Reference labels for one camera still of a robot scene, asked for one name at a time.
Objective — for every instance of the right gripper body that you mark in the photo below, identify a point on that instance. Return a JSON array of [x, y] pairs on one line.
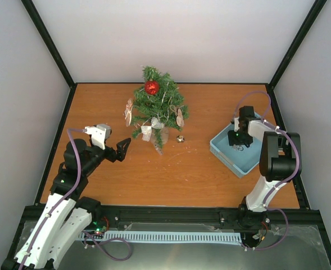
[[240, 138]]

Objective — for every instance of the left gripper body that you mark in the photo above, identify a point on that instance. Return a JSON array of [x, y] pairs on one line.
[[112, 156]]

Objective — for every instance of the white mesh bow ornament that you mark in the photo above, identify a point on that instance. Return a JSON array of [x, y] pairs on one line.
[[146, 130]]

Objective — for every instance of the clear battery box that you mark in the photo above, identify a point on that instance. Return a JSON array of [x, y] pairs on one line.
[[158, 149]]

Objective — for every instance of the red bauble ornament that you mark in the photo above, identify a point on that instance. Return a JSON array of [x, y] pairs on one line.
[[151, 87]]

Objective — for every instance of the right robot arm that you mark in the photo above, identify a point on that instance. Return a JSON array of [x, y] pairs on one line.
[[280, 162]]

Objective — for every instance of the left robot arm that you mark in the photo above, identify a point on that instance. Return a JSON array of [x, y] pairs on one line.
[[66, 213]]

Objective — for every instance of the small green christmas tree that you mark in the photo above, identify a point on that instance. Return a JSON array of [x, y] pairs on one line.
[[147, 106]]

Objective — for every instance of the silver script word ornament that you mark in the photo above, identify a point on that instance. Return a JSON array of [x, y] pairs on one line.
[[238, 147]]

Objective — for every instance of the light blue plastic basket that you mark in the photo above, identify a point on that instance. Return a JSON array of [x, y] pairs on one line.
[[239, 162]]

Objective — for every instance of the gold disco ball ornament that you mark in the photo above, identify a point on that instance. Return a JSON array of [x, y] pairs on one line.
[[180, 138]]

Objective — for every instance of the small circuit board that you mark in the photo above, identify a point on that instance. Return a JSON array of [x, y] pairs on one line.
[[97, 229]]

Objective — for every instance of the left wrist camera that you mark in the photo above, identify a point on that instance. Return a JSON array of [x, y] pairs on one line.
[[98, 135]]

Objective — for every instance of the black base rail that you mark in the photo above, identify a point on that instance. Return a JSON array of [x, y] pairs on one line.
[[222, 218]]

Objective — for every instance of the light blue cable duct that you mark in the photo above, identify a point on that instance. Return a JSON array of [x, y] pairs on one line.
[[152, 237]]

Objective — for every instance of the right back frame post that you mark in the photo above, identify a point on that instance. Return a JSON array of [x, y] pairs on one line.
[[308, 22]]

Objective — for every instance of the frame post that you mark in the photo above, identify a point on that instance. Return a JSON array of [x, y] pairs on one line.
[[308, 22], [48, 41]]

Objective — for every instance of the left back frame post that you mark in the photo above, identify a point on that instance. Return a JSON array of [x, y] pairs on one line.
[[48, 41]]

